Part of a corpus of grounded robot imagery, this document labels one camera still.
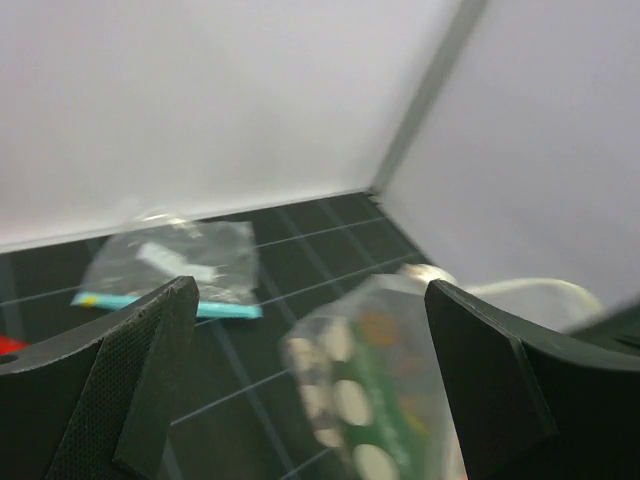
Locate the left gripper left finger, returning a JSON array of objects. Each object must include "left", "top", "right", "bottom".
[{"left": 1, "top": 276, "right": 199, "bottom": 479}]

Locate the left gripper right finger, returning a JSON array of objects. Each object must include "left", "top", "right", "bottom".
[{"left": 424, "top": 280, "right": 639, "bottom": 479}]

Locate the white-spotted clear zip bag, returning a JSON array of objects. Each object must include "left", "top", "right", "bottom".
[{"left": 281, "top": 264, "right": 467, "bottom": 479}]

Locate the blue-zipper clear zip bag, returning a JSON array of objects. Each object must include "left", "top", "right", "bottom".
[{"left": 71, "top": 213, "right": 262, "bottom": 320}]

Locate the red plastic tray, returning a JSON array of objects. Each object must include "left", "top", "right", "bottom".
[{"left": 0, "top": 335, "right": 28, "bottom": 355}]

